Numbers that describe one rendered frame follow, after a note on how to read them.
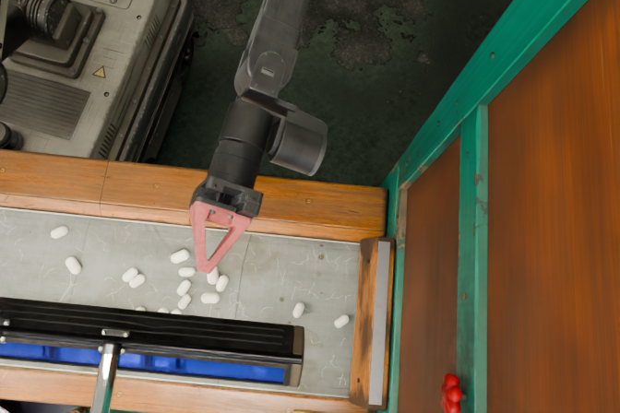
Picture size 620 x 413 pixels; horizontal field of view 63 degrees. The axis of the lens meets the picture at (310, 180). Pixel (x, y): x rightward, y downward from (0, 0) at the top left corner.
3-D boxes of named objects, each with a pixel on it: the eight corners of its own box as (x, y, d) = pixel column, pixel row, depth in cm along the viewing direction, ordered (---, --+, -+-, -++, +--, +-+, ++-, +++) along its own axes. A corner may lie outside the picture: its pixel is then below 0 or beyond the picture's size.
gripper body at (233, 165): (239, 217, 66) (255, 164, 68) (260, 208, 57) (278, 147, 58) (190, 202, 64) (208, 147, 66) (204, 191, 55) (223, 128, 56)
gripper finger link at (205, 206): (222, 279, 64) (244, 207, 66) (235, 280, 57) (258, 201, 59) (169, 265, 62) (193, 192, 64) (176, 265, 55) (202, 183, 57)
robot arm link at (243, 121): (227, 102, 65) (237, 88, 60) (276, 122, 67) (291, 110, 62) (211, 152, 64) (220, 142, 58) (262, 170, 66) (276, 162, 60)
